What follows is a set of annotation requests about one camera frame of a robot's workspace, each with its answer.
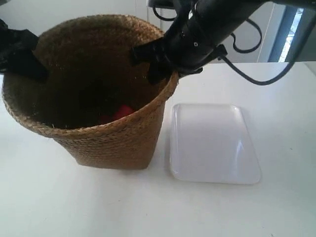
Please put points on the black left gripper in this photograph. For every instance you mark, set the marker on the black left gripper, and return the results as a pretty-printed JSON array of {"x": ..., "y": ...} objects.
[{"x": 16, "y": 53}]

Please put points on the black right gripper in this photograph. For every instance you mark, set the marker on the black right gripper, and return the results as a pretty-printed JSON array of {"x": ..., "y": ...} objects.
[{"x": 186, "y": 47}]

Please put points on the brown woven wicker basket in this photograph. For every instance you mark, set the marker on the brown woven wicker basket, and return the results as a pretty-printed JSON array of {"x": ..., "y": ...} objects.
[{"x": 90, "y": 74}]

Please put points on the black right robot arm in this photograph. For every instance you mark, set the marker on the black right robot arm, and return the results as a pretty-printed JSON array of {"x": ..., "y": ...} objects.
[{"x": 228, "y": 14}]

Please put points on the red cylinder upper right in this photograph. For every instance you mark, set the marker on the red cylinder upper right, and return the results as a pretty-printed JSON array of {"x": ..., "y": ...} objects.
[{"x": 122, "y": 111}]

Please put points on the white rectangular plastic tray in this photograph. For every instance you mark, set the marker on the white rectangular plastic tray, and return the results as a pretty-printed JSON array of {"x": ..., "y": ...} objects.
[{"x": 211, "y": 143}]

